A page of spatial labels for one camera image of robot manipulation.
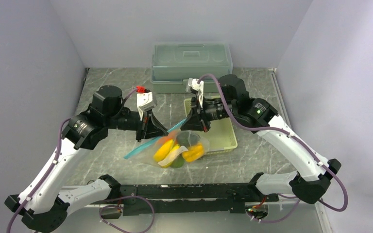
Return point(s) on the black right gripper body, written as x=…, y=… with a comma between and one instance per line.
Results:
x=216, y=109

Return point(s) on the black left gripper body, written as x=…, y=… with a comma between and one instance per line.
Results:
x=124, y=120

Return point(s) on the yellow banana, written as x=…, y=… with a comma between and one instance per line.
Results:
x=166, y=155

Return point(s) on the clear zip bag blue zipper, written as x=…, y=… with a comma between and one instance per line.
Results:
x=145, y=152

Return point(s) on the yellow bell pepper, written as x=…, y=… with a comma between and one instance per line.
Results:
x=194, y=153

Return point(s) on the green custard apple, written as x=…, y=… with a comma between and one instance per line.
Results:
x=178, y=162

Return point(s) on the dark green avocado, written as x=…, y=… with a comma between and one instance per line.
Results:
x=187, y=139

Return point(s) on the orange fruit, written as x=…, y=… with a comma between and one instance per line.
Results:
x=168, y=143

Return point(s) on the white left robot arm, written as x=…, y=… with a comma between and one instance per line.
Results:
x=43, y=205

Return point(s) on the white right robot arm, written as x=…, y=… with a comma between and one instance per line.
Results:
x=313, y=172

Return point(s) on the pale green perforated basket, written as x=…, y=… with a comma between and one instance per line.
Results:
x=221, y=136

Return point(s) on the green translucent storage box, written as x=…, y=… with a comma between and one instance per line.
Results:
x=173, y=63

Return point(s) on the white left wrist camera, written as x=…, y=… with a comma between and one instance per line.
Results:
x=145, y=101

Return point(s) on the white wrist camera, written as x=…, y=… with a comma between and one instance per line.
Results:
x=145, y=101
x=196, y=87

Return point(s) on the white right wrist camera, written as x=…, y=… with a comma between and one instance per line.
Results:
x=196, y=87

